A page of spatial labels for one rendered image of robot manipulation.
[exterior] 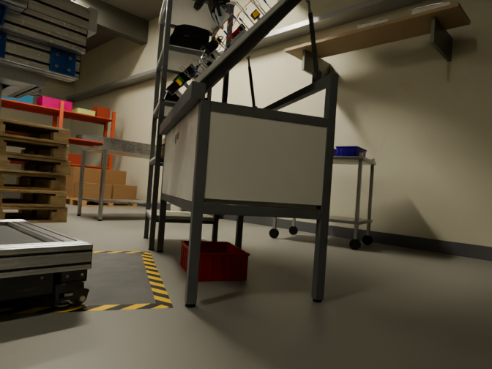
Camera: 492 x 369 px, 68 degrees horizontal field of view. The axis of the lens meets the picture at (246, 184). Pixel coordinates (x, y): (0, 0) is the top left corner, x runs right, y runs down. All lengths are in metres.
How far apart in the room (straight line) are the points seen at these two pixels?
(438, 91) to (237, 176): 2.96
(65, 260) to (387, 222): 3.31
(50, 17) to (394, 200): 3.43
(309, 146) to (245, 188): 0.34
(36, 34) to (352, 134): 3.48
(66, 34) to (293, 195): 1.06
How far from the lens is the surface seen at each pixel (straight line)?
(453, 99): 4.06
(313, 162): 1.60
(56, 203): 4.12
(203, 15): 3.24
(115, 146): 4.42
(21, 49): 1.57
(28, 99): 7.69
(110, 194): 6.81
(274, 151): 1.52
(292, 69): 5.07
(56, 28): 1.58
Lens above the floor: 0.47
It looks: 1 degrees up
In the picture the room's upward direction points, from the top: 4 degrees clockwise
